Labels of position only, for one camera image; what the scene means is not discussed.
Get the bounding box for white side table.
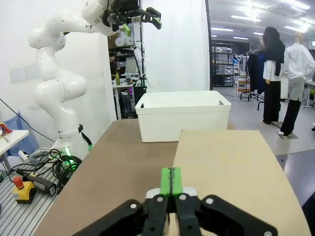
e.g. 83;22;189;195
0;129;30;176

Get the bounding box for white partition panel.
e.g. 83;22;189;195
140;0;210;93

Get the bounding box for yellow red emergency stop button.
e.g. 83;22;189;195
12;175;36;205

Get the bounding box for aluminium slotted base plate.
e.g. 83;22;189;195
0;144;65;236

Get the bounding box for black cable bundle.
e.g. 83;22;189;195
31;147;83;195

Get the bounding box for red tape dispenser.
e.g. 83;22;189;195
0;122;13;138

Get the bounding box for mannequin with black hooded garment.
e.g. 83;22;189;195
260;26;286;125

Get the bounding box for seated person in dark clothes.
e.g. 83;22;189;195
109;52;119;81

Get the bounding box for white plastic bin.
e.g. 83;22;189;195
134;90;233;143

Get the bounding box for thin black wall cable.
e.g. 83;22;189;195
0;97;55;144

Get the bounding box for black handheld enabling device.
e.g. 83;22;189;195
15;168;56;197

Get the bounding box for storage shelf with bins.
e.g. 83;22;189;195
211;40;234;87

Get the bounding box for white paper rolls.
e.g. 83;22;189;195
115;29;134;48

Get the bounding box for blue cloth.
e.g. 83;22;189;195
4;111;40;158

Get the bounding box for cluttered electronics desk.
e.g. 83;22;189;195
112;75;136;120

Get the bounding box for black vertical stand pole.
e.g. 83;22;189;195
137;0;147;87

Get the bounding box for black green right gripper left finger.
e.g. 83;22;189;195
73;167;171;236

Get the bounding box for white wire shelf cart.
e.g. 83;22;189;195
233;75;252;100

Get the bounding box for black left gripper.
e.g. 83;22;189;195
102;0;163;35

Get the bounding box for clothes rack with dark clothes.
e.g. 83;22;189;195
247;47;266;111

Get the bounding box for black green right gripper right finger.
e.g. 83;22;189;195
170;167;279;236

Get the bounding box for mannequin with white shirt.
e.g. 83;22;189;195
278;36;315;137

